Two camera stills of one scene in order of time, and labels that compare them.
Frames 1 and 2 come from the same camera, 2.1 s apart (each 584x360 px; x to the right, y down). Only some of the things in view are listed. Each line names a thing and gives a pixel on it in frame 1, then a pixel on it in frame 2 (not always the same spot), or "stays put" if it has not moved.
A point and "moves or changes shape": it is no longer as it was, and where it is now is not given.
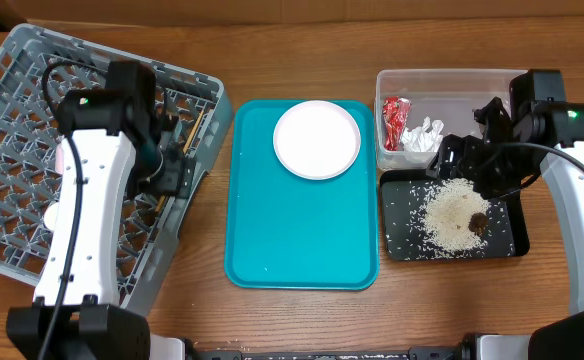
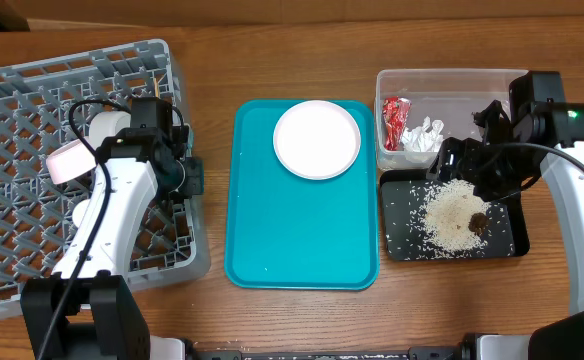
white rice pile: x=445 y=215 stays put
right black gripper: x=461 y=154 stays put
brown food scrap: x=477 y=223 stays put
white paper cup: x=51 y=216 moves or changes shape
